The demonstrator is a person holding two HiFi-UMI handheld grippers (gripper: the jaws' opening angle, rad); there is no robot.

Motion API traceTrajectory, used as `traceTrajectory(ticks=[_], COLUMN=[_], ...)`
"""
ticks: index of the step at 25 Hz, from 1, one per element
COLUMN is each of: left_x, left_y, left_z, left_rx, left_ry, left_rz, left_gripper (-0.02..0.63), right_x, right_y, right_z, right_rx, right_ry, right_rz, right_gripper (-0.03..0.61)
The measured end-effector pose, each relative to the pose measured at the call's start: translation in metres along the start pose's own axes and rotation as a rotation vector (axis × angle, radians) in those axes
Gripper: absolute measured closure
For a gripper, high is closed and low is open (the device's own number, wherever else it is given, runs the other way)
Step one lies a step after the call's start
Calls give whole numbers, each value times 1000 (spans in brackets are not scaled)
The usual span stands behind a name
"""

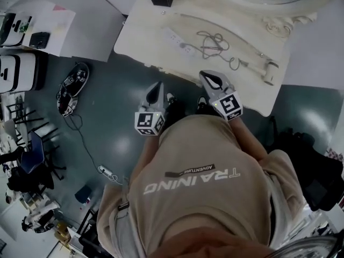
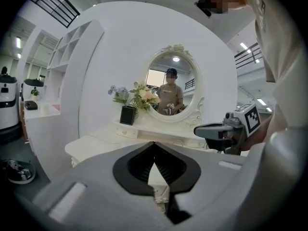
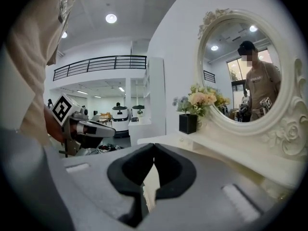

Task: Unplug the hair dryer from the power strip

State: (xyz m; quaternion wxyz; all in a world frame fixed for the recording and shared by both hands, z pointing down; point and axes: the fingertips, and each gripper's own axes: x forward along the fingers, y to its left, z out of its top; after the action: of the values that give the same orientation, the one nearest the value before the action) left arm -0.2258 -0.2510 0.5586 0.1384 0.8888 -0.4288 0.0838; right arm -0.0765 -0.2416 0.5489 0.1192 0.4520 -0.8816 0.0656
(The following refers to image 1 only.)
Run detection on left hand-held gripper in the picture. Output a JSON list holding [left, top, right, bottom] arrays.
[[134, 81, 166, 137]]

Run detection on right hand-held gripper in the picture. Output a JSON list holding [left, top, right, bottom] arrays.
[[199, 70, 244, 122]]

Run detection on white power strip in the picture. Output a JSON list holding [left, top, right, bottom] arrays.
[[163, 26, 197, 59]]

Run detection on person's right forearm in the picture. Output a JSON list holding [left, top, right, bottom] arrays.
[[229, 118, 270, 161]]

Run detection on person's left forearm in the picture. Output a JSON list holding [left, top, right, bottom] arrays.
[[134, 134, 163, 177]]

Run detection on white hair dryer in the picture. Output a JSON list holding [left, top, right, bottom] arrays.
[[240, 59, 281, 87]]

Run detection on person's left shoe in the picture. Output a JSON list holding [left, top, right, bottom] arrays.
[[164, 91, 177, 105]]

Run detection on person's shoe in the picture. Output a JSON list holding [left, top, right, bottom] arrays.
[[196, 95, 208, 110], [164, 91, 177, 105]]

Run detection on person's right shoe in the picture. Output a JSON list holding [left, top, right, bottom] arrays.
[[196, 95, 208, 110]]

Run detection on person's black trousers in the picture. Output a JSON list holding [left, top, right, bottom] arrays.
[[162, 99, 219, 129]]

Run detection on person's beige shirt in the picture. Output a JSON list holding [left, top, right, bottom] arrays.
[[96, 116, 310, 258]]

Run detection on white vanity table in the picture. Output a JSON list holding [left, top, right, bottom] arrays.
[[113, 0, 293, 118]]

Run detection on black round tray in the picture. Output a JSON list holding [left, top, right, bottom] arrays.
[[60, 62, 90, 98]]

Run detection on small white extension socket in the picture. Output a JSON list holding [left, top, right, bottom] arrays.
[[97, 164, 119, 183]]

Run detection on white and red device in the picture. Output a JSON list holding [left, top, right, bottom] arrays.
[[56, 90, 79, 117]]

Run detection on black bag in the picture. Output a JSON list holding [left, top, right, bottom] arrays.
[[74, 184, 94, 204]]

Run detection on black office chair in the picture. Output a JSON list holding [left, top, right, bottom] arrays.
[[268, 116, 344, 212]]

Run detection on black keyboard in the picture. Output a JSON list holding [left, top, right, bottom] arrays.
[[28, 31, 51, 49]]

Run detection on blue chair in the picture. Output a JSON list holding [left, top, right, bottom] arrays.
[[19, 129, 67, 182]]

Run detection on white service robot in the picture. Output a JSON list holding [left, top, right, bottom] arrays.
[[0, 52, 48, 94], [0, 12, 33, 48]]

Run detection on grey cable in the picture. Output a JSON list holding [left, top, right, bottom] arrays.
[[185, 30, 250, 71]]

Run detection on thin black cable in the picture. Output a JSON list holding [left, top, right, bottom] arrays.
[[62, 112, 109, 172]]

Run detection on oval mirror with ornate frame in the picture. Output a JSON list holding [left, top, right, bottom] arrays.
[[204, 0, 338, 38]]

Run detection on grey harness strap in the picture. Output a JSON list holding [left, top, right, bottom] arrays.
[[264, 170, 293, 249], [115, 195, 144, 258]]

